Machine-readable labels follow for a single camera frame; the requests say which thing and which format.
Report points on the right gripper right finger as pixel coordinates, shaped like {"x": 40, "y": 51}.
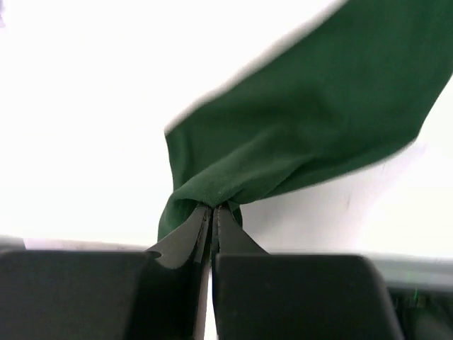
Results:
{"x": 257, "y": 295}

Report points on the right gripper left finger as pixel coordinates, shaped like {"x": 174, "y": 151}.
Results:
{"x": 159, "y": 293}

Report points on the white green Charlie Brown t-shirt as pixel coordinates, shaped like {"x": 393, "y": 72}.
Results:
{"x": 354, "y": 91}

